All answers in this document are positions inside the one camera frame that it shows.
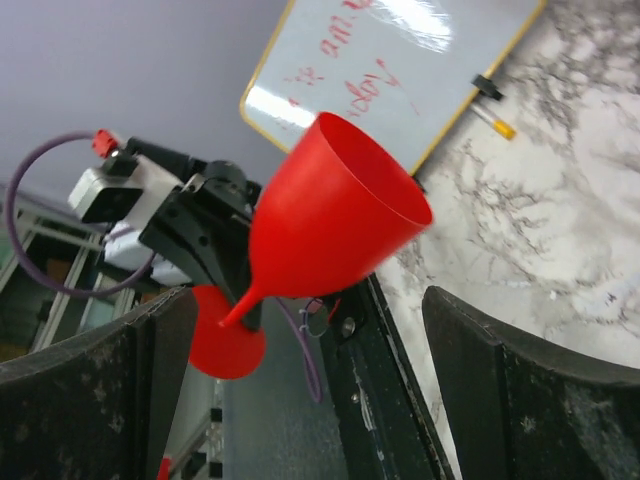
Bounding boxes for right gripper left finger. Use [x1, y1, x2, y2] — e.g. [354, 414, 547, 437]
[1, 288, 198, 479]

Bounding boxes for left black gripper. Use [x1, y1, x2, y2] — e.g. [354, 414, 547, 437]
[125, 137, 261, 305]

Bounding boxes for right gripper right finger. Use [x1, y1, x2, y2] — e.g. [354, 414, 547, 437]
[422, 286, 639, 479]

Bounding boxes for red wine glass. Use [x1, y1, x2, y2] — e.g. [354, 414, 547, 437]
[189, 112, 433, 380]

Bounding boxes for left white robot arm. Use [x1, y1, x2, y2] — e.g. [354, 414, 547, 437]
[104, 137, 261, 304]

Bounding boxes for yellow framed whiteboard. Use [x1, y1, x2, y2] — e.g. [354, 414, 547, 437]
[239, 1, 544, 172]

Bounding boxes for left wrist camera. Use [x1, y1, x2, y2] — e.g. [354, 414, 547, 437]
[67, 152, 176, 226]

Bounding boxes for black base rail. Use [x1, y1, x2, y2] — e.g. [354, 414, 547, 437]
[320, 275, 454, 479]

